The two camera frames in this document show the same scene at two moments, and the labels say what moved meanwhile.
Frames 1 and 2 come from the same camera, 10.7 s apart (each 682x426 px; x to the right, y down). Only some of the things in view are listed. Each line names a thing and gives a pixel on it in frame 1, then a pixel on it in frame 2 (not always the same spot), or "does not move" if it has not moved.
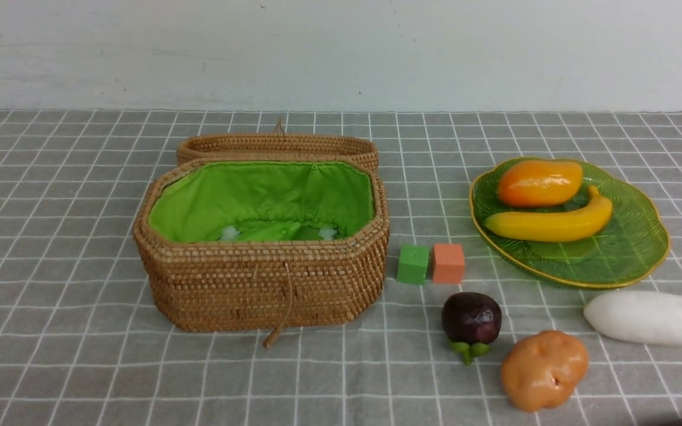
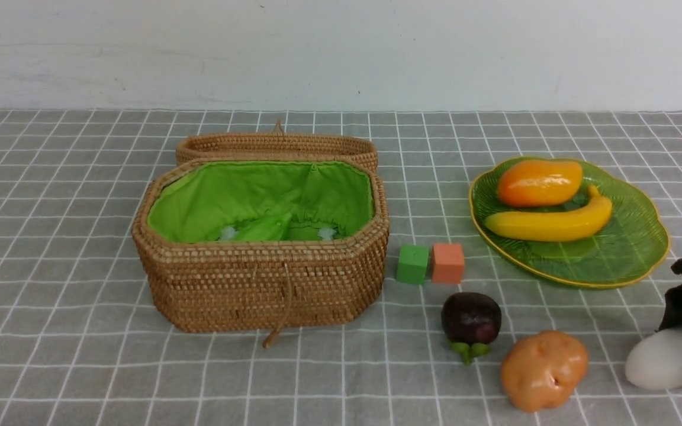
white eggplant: (648, 317) → (673, 358)
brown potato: (543, 370) does not move
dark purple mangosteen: (470, 320) does not move
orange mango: (540, 183) does not move
